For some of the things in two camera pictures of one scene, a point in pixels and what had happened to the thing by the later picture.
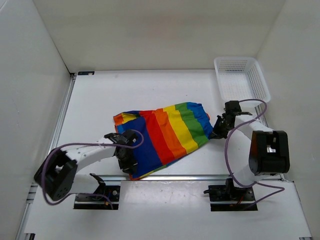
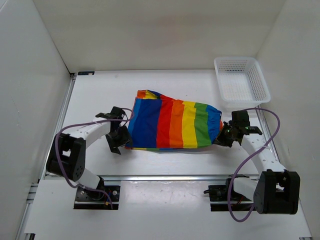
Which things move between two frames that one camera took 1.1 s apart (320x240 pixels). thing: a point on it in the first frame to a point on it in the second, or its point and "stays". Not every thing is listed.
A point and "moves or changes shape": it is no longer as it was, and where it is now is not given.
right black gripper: (215, 130) to (219, 138)
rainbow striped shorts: (169, 132) moves or changes shape
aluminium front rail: (169, 178) stays
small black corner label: (86, 73) stays
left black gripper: (126, 167) to (114, 145)
